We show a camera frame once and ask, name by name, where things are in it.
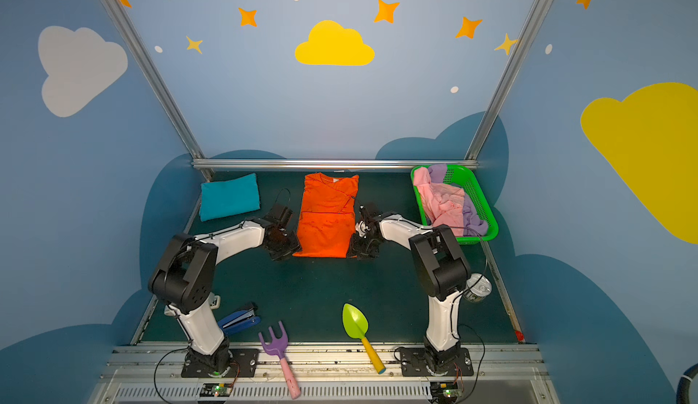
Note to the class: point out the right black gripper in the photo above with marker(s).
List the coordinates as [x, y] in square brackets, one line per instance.
[363, 243]

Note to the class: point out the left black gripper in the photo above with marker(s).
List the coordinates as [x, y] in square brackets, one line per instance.
[281, 242]

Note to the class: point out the orange t shirt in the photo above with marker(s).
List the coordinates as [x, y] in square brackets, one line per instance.
[327, 218]

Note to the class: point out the green plastic basket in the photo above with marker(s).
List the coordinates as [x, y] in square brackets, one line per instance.
[484, 210]

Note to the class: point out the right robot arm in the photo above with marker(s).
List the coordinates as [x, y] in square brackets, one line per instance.
[441, 268]

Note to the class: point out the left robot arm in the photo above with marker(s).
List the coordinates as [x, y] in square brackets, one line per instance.
[183, 280]

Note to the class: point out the folded teal t shirt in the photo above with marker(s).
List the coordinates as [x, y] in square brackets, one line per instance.
[222, 199]

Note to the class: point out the pink t shirt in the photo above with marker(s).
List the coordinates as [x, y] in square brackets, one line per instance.
[443, 204]

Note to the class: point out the grey stapler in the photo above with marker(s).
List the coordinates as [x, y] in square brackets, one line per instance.
[213, 300]

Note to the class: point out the blue stapler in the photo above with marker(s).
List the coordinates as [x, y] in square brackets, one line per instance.
[240, 320]

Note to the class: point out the purple t shirt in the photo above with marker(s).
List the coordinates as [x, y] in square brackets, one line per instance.
[475, 224]

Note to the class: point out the silver tin can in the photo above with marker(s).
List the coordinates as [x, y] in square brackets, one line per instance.
[478, 287]

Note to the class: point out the right green circuit board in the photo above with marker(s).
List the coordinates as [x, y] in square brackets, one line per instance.
[444, 392]

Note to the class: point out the green circuit board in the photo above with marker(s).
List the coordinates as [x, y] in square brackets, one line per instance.
[444, 392]
[216, 390]

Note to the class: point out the left green circuit board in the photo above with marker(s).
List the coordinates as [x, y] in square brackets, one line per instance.
[216, 390]

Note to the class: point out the green toy shovel yellow handle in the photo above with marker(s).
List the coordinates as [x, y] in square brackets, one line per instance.
[356, 326]

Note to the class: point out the aluminium back frame rail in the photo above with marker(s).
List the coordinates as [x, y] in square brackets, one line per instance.
[320, 165]

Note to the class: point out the purple toy rake pink handle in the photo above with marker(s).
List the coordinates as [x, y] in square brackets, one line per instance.
[276, 347]

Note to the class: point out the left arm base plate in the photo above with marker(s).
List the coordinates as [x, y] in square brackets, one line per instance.
[242, 361]

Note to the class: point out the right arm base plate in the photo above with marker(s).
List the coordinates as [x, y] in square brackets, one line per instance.
[423, 362]

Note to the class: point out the aluminium left frame post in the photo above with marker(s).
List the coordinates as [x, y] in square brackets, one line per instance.
[126, 28]

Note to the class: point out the aluminium frame post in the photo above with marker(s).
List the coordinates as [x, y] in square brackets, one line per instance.
[531, 27]
[126, 28]

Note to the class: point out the front aluminium mounting rail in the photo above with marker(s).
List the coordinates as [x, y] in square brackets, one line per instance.
[326, 373]

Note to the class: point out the aluminium right frame post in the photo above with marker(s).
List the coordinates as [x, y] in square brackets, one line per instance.
[531, 27]

